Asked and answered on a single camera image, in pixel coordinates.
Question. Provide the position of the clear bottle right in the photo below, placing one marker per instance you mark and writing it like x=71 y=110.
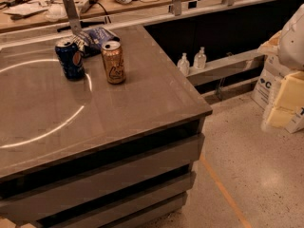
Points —
x=200 y=59

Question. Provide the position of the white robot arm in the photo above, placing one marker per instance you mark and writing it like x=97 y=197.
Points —
x=291 y=41

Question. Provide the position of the blue Pepsi can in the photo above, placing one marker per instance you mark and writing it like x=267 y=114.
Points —
x=70 y=59

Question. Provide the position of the grey power strip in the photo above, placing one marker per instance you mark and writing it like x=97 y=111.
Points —
x=84 y=5

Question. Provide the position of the white papers on desk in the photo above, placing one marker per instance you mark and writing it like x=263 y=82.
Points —
x=24 y=9

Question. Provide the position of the white cardboard box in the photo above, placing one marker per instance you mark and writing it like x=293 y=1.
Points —
x=272 y=69

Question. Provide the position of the metal bracket post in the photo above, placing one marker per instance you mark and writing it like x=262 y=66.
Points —
x=72 y=16

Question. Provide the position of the clear bottle left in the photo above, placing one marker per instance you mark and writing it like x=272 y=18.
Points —
x=183 y=64

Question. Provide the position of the orange soda can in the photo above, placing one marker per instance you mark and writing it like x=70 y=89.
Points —
x=113 y=59

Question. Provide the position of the blue chip bag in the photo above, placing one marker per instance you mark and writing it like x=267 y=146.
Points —
x=90 y=42

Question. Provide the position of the clear bottle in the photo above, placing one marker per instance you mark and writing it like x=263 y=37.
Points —
x=200 y=59
x=183 y=64

